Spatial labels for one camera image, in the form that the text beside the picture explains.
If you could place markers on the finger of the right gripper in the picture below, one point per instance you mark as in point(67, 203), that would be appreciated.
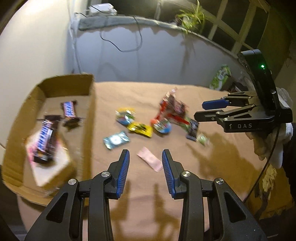
point(215, 104)
point(215, 115)

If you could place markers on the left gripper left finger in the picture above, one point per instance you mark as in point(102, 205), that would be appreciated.
point(62, 219)

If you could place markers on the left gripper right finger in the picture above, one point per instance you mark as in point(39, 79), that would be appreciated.
point(211, 209)

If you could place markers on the clear green candy packet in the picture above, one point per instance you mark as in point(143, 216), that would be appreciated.
point(202, 139)

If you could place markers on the red clear dates bag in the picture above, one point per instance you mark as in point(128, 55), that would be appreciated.
point(172, 109)

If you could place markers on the light blue candy packet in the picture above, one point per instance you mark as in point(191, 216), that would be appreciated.
point(116, 140)

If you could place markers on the yellow blue egg snack packet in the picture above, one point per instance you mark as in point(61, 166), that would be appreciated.
point(125, 116)

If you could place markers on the right white gloved hand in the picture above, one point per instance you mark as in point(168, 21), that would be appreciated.
point(263, 143)

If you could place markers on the dark small snack packet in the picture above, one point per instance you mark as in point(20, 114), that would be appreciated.
point(192, 130)

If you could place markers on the green snack bag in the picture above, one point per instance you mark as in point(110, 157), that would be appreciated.
point(220, 78)

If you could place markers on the pink sachet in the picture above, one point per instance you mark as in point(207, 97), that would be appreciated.
point(146, 155)

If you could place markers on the large Snickers bar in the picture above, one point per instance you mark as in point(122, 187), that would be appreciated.
point(47, 140)

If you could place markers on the potted spider plant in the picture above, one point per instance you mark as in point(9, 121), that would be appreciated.
point(192, 21)

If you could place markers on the small Snickers bar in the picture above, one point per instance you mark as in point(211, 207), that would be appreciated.
point(70, 116)

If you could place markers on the brown cardboard box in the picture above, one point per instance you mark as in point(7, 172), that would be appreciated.
point(45, 99)

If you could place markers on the white power adapter box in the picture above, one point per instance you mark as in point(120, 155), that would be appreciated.
point(105, 9)

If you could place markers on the grey windowsill mat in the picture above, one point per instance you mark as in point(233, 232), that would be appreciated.
point(149, 39)

